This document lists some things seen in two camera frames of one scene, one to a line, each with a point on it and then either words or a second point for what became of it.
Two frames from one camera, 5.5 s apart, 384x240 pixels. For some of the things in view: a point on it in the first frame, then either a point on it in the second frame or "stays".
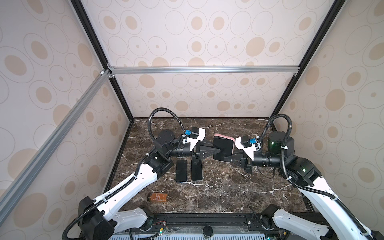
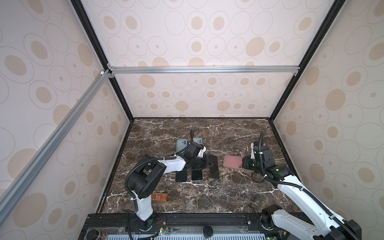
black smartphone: [225, 145] -> [212, 161]
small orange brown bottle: [157, 197] stays
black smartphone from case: [181, 170] stays
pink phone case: [226, 137] -> [233, 162]
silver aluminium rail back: [203, 69] stays
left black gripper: [199, 149] -> [205, 163]
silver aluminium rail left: [23, 176] stays
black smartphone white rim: [196, 169] stays
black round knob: [207, 231] stays
